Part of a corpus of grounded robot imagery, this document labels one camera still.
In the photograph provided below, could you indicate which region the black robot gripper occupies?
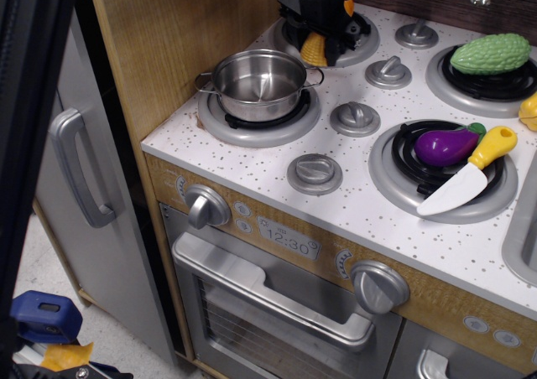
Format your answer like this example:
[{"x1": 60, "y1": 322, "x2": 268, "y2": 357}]
[{"x1": 277, "y1": 0, "x2": 371, "y2": 66}]

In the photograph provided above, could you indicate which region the yellow toy corn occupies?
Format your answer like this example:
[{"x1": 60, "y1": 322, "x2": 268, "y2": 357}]
[{"x1": 300, "y1": 32, "x2": 328, "y2": 67}]

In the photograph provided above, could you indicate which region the back left stove burner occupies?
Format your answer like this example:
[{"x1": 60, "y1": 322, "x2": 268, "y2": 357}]
[{"x1": 268, "y1": 13, "x2": 380, "y2": 68}]

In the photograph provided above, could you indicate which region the stove burner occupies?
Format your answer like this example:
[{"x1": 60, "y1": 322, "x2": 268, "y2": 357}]
[
  {"x1": 268, "y1": 13, "x2": 380, "y2": 68},
  {"x1": 425, "y1": 45, "x2": 536, "y2": 118},
  {"x1": 198, "y1": 89, "x2": 321, "y2": 148},
  {"x1": 368, "y1": 119, "x2": 519, "y2": 225}
]

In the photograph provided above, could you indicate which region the front left stove burner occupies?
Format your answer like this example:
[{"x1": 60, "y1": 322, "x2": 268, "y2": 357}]
[{"x1": 198, "y1": 89, "x2": 321, "y2": 148}]

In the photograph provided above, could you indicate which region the front right stove burner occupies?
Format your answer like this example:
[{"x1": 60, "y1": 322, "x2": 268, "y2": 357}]
[{"x1": 368, "y1": 119, "x2": 519, "y2": 225}]

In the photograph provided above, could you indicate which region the back right stove burner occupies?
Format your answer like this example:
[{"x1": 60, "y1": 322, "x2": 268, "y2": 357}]
[{"x1": 425, "y1": 45, "x2": 536, "y2": 118}]

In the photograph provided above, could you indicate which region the orange toy pumpkin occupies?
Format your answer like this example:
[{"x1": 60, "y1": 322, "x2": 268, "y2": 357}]
[{"x1": 343, "y1": 0, "x2": 354, "y2": 17}]

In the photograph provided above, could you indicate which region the small steel pot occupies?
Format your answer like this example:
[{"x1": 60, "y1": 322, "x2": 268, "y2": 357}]
[{"x1": 194, "y1": 49, "x2": 325, "y2": 122}]

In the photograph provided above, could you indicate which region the grey stovetop knob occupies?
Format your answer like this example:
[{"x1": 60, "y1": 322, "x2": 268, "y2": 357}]
[
  {"x1": 365, "y1": 56, "x2": 412, "y2": 90},
  {"x1": 394, "y1": 18, "x2": 439, "y2": 49},
  {"x1": 287, "y1": 153, "x2": 343, "y2": 195},
  {"x1": 330, "y1": 101, "x2": 381, "y2": 138}
]

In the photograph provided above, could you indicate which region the grey stovetop knob back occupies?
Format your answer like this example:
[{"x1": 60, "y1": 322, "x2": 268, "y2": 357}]
[{"x1": 394, "y1": 18, "x2": 439, "y2": 49}]

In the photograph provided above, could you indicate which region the grey stovetop knob front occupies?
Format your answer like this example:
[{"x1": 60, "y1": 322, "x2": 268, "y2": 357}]
[{"x1": 287, "y1": 153, "x2": 343, "y2": 195}]

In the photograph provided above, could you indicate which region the purple toy eggplant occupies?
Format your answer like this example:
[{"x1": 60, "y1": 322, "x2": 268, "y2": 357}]
[{"x1": 414, "y1": 122, "x2": 487, "y2": 167}]

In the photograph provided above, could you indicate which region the green toy bitter gourd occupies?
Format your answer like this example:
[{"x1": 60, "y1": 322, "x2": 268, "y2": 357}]
[{"x1": 450, "y1": 33, "x2": 532, "y2": 75}]

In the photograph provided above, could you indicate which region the left silver oven dial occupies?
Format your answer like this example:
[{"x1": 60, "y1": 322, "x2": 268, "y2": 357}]
[{"x1": 185, "y1": 184, "x2": 231, "y2": 230}]

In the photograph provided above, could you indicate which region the silver oven dial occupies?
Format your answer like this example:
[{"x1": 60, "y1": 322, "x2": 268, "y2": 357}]
[
  {"x1": 185, "y1": 184, "x2": 231, "y2": 230},
  {"x1": 351, "y1": 260, "x2": 410, "y2": 314}
]

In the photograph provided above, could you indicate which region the oven clock display panel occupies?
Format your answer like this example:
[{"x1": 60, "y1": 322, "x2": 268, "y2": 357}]
[{"x1": 257, "y1": 216, "x2": 321, "y2": 261}]

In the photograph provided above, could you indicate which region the yellow toy pepper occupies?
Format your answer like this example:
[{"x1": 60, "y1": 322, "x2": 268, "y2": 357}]
[{"x1": 519, "y1": 93, "x2": 537, "y2": 132}]

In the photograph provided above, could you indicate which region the right silver oven dial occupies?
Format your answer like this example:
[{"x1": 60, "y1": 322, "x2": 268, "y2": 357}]
[{"x1": 351, "y1": 260, "x2": 410, "y2": 314}]

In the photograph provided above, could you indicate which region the silver oven door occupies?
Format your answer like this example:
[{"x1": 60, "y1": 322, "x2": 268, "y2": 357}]
[{"x1": 160, "y1": 205, "x2": 401, "y2": 378}]

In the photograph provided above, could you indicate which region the grey toy fridge door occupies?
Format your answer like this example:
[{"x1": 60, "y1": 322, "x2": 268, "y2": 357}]
[{"x1": 35, "y1": 15, "x2": 177, "y2": 365}]

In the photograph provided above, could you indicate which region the grey sink basin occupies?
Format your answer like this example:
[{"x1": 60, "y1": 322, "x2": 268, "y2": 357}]
[{"x1": 502, "y1": 155, "x2": 536, "y2": 287}]

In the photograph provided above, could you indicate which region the grey cabinet door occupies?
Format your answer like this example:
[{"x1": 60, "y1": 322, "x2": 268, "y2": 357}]
[{"x1": 386, "y1": 320, "x2": 526, "y2": 379}]

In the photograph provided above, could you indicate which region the blue clamp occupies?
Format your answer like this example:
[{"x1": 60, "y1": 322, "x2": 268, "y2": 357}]
[{"x1": 10, "y1": 290, "x2": 83, "y2": 345}]

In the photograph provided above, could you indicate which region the yellow tape piece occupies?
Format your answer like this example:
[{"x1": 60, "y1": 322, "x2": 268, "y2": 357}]
[{"x1": 40, "y1": 342, "x2": 94, "y2": 371}]

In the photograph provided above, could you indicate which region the yellow handled toy knife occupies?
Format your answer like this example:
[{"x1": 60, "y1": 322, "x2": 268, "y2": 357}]
[{"x1": 416, "y1": 126, "x2": 518, "y2": 216}]

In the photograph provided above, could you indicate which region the grey oven door handle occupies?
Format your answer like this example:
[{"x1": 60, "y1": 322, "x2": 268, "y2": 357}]
[{"x1": 172, "y1": 233, "x2": 375, "y2": 352}]

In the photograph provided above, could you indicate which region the grey fridge door handle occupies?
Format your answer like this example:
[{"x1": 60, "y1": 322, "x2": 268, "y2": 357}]
[{"x1": 49, "y1": 108, "x2": 116, "y2": 229}]

